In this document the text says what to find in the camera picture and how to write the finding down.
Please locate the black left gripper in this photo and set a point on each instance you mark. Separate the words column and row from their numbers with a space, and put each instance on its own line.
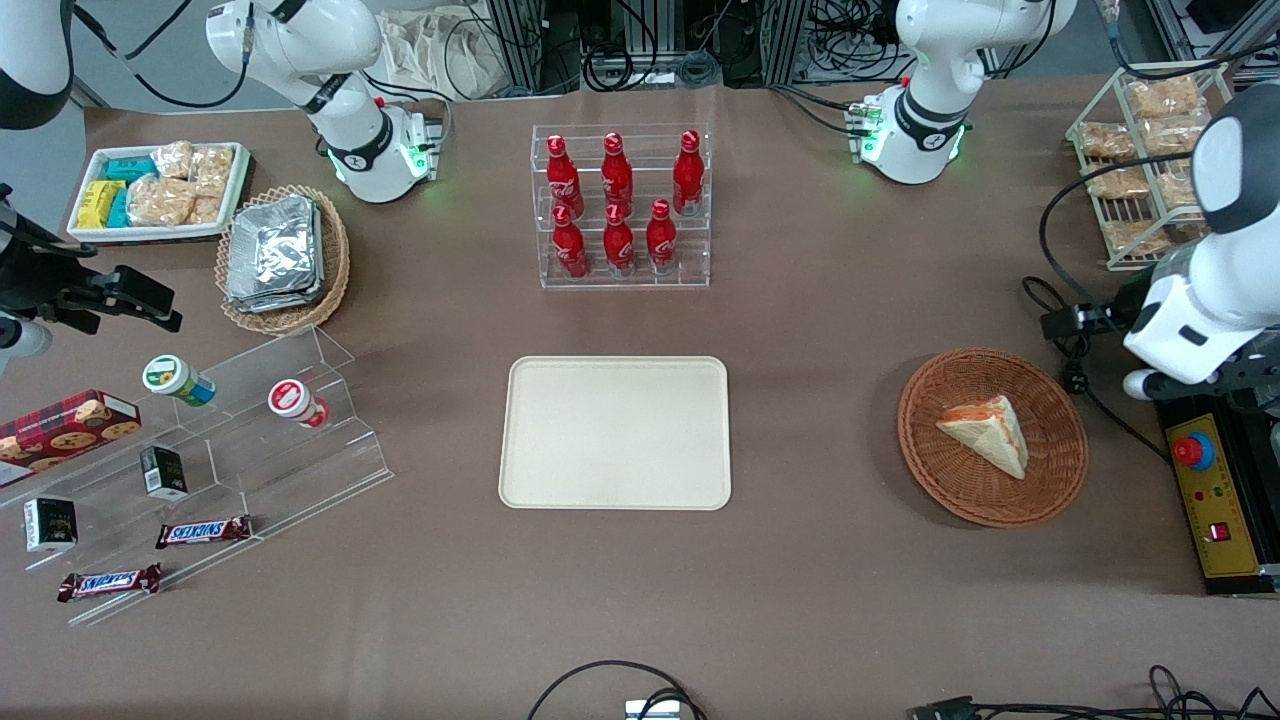
column 1133, row 300

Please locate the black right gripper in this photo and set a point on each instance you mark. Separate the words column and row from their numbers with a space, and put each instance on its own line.
column 32, row 281

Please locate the triangular sandwich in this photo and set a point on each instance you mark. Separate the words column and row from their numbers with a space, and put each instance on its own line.
column 990, row 435

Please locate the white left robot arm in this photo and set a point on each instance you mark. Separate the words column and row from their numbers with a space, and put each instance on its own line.
column 935, row 60

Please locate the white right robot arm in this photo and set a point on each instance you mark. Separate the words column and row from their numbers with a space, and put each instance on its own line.
column 330, row 60

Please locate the white rectangular snack tray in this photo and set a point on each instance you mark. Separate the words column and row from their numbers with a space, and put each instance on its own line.
column 150, row 234

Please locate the round brown wicker basket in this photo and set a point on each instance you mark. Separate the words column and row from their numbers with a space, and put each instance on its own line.
column 1045, row 485

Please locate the light wicker basket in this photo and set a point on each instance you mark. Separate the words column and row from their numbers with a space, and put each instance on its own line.
column 337, row 260

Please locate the cream plastic serving tray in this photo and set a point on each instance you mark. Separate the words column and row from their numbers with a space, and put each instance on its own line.
column 615, row 432

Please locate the green lid yogurt cup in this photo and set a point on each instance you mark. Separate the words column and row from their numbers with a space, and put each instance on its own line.
column 175, row 379

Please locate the teal snack packet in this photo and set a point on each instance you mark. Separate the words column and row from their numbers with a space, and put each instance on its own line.
column 120, row 208
column 130, row 169

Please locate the clear rice cracker bag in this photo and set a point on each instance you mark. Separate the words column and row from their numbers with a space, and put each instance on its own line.
column 172, row 159
column 212, row 168
column 160, row 200
column 205, row 210

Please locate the clear bagged pastry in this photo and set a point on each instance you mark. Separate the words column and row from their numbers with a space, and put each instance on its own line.
column 1108, row 141
column 1163, row 97
column 1118, row 183
column 1172, row 136
column 1135, row 236
column 1178, row 188

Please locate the yellow snack packet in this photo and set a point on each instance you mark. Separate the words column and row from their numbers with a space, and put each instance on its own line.
column 98, row 204

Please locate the silver foil pack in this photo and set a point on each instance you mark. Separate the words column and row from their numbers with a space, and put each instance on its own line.
column 272, row 245
column 275, row 304

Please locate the red cookie box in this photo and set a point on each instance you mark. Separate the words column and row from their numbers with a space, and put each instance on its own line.
column 60, row 430

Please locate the small black carton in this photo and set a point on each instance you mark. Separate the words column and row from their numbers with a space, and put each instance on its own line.
column 163, row 473
column 50, row 525

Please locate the red lid yogurt cup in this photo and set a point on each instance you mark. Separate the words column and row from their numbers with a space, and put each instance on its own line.
column 295, row 402

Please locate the clear acrylic stepped shelf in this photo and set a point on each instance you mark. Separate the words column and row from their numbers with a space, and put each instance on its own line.
column 250, row 470

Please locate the brown Snickers bar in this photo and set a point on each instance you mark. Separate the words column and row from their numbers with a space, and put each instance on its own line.
column 203, row 532
column 110, row 582

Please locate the yellow emergency stop panel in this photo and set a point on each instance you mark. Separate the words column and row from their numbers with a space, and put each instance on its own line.
column 1225, row 510

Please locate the black machine housing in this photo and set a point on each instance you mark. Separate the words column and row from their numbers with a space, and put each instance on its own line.
column 1240, row 587

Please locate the beige cloth bag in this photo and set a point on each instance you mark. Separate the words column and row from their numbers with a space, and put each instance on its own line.
column 440, row 55

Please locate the red cola bottle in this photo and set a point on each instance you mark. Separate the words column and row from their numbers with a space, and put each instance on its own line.
column 661, row 240
column 564, row 180
column 570, row 248
column 619, row 245
column 617, row 178
column 688, row 175

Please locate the clear acrylic bottle rack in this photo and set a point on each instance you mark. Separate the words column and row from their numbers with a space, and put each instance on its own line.
column 625, row 283

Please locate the small grey device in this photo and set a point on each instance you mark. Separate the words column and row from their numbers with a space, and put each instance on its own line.
column 652, row 710

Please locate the dark right wrist camera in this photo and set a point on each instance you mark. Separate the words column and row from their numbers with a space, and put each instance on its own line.
column 70, row 320

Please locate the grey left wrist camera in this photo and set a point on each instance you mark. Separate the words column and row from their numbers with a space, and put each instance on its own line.
column 1142, row 385

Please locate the aluminium frame post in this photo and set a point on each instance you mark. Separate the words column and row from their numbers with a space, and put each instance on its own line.
column 525, row 45
column 785, row 40

